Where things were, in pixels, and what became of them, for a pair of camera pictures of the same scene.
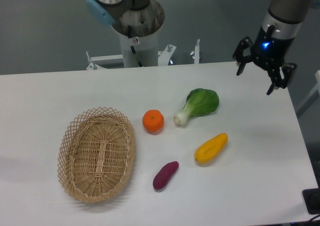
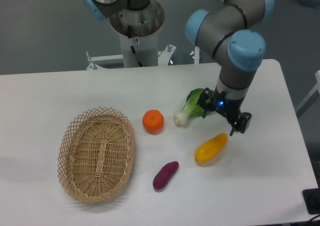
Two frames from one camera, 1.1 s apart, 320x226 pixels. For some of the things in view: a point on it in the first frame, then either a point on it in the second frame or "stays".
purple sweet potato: (165, 174) stays
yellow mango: (209, 149) stays
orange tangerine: (153, 121) stays
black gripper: (269, 52) → (229, 107)
